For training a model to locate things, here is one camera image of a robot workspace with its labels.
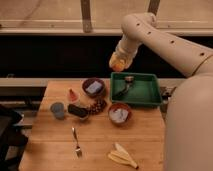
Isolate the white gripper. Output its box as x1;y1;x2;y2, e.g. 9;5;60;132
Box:
109;35;140;71

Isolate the red yellow apple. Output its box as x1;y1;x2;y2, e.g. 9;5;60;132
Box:
110;60;125;72

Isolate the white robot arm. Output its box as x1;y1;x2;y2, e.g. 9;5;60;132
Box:
109;13;213;171

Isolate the green plastic tray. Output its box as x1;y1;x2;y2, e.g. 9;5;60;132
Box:
110;72;162;108

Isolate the purple bowl with sponge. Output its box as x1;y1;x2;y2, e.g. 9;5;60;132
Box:
82;78;106;98

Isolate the bunch of dark grapes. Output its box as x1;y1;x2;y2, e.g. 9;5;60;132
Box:
87;99;107;115

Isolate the red bowl with cloth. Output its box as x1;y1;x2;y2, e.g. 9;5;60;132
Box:
108;103;132;125

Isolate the red strawberry toy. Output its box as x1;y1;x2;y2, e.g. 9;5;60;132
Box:
68;89;79;103

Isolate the black rectangular block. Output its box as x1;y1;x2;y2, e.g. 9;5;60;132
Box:
68;104;88;118

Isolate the blue grey cup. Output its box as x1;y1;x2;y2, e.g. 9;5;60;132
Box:
50;102;64;120

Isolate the peeled yellow banana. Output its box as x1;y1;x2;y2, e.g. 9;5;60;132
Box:
107;143;139;169

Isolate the silver fork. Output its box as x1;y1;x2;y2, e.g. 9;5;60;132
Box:
72;127;83;158

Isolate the black chair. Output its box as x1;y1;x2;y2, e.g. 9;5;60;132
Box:
0;105;28;171

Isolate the black handled brush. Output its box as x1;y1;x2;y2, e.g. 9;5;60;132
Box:
114;76;134;98

